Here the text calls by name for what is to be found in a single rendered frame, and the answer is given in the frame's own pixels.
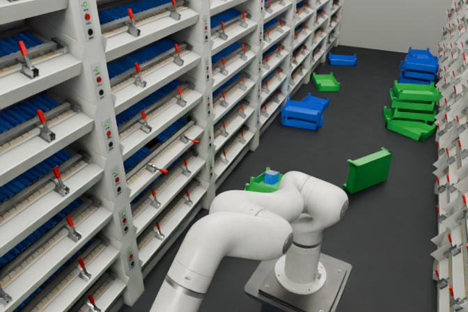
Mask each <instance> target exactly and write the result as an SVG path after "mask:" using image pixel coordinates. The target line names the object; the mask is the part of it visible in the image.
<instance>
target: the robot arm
mask: <svg viewBox="0 0 468 312"><path fill-rule="evenodd" d="M348 204H349V202H348V196H347V194H346V193H345V192H344V191H343V190H342V189H341V188H339V187H337V186H335V185H333V184H330V183H328V182H325V181H323V180H320V179H317V178H314V177H313V176H310V175H307V174H305V173H301V172H298V171H290V172H287V173H286V174H285V175H284V176H283V177H282V179H281V181H280V182H279V188H278V191H275V192H272V193H260V192H249V191H240V190H233V191H227V192H223V193H221V194H219V195H218V196H217V197H216V198H215V199H214V200H213V201H212V204H211V206H210V211H209V215H207V216H205V217H203V218H201V219H199V220H198V221H197V222H196V223H195V224H194V225H193V226H192V227H191V228H190V229H189V231H188V233H187V234H186V236H185V238H184V240H183V242H182V244H181V246H180V248H179V250H178V252H177V254H176V256H175V258H174V261H173V263H172V265H171V267H170V269H169V271H168V273H167V275H166V278H165V280H164V282H163V284H162V286H161V288H160V290H159V292H158V294H157V297H156V299H155V301H154V303H153V305H152V308H151V310H150V312H197V311H198V309H199V307H200V305H201V302H202V301H203V298H204V297H205V294H206V292H207V290H208V288H209V286H210V284H211V281H212V279H213V277H214V275H215V272H216V271H217V268H218V266H219V264H220V262H221V260H222V259H223V257H224V256H231V257H238V258H246V259H252V260H272V259H275V258H278V257H280V256H282V255H284V253H286V254H285V255H284V256H282V257H281V258H280V259H279V260H278V261H277V263H276V265H275V271H274V273H275V277H276V279H277V281H278V282H279V283H280V284H281V285H282V286H283V287H284V288H285V289H286V290H289V291H290V292H293V293H297V294H301V295H308V294H312V293H315V292H317V291H319V290H320V289H321V288H322V287H323V286H324V284H325V281H326V271H325V269H324V267H323V265H322V264H321V262H319V258H320V250H321V245H322V237H323V233H324V230H325V229H326V228H328V227H330V226H332V225H334V224H335V223H337V222H338V221H339V220H340V219H342V217H343V216H344V215H345V213H346V212H347V210H348ZM302 212H304V213H302Z"/></svg>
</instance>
